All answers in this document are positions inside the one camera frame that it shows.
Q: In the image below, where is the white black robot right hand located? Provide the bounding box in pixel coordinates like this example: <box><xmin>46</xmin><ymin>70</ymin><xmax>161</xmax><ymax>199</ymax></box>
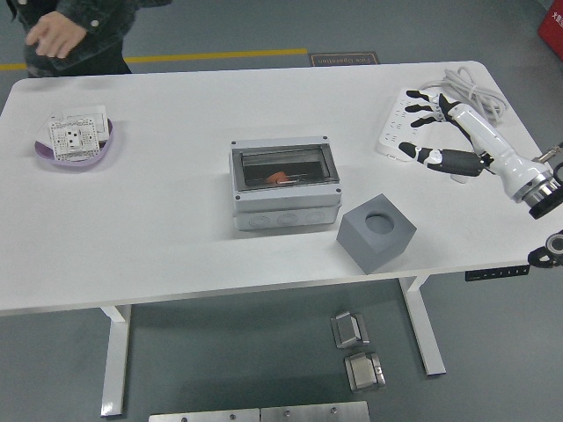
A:
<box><xmin>398</xmin><ymin>89</ymin><xmax>550</xmax><ymax>202</ymax></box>

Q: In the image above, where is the person's hand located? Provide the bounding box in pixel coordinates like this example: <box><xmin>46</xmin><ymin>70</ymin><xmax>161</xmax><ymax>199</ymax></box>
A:
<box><xmin>25</xmin><ymin>11</ymin><xmax>89</xmax><ymax>59</ymax></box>

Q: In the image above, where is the grey junction box clear lid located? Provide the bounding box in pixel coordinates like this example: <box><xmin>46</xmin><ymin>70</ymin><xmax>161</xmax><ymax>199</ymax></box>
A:
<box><xmin>228</xmin><ymin>135</ymin><xmax>343</xmax><ymax>233</ymax></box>

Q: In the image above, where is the grey cube with round hole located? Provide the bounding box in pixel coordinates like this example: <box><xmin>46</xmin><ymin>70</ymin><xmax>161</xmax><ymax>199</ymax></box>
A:
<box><xmin>336</xmin><ymin>192</ymin><xmax>418</xmax><ymax>274</ymax></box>

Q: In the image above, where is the person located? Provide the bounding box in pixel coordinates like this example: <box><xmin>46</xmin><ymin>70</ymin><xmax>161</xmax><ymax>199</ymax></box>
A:
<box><xmin>6</xmin><ymin>0</ymin><xmax>172</xmax><ymax>79</ymax></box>

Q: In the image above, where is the white power strip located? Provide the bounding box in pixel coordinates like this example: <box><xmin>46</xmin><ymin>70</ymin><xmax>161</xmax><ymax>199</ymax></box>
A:
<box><xmin>373</xmin><ymin>86</ymin><xmax>436</xmax><ymax>164</ymax></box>

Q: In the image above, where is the red object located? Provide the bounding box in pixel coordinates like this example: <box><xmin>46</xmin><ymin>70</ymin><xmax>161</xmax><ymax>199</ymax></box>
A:
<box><xmin>537</xmin><ymin>0</ymin><xmax>563</xmax><ymax>67</ymax></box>

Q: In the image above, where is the purple bowl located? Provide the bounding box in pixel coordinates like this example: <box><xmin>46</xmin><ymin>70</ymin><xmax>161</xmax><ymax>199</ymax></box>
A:
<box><xmin>33</xmin><ymin>116</ymin><xmax>116</xmax><ymax>168</ymax></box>

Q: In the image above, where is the white table leg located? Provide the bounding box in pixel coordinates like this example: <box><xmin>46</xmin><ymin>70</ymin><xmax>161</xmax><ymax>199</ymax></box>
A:
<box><xmin>99</xmin><ymin>303</ymin><xmax>133</xmax><ymax>418</ymax></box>
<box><xmin>398</xmin><ymin>275</ymin><xmax>448</xmax><ymax>377</ymax></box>

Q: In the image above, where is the small metal block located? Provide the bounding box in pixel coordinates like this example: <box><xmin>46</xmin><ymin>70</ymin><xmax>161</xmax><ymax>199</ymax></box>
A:
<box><xmin>330</xmin><ymin>310</ymin><xmax>371</xmax><ymax>350</ymax></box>
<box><xmin>343</xmin><ymin>350</ymin><xmax>387</xmax><ymax>392</ymax></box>

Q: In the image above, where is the grey metal plate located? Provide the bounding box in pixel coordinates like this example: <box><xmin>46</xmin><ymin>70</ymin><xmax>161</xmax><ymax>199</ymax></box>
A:
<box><xmin>148</xmin><ymin>408</ymin><xmax>260</xmax><ymax>422</ymax></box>

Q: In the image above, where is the white wall socket plate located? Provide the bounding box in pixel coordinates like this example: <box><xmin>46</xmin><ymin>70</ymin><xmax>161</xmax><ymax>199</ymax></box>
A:
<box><xmin>61</xmin><ymin>104</ymin><xmax>111</xmax><ymax>142</ymax></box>
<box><xmin>46</xmin><ymin>118</ymin><xmax>100</xmax><ymax>160</ymax></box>

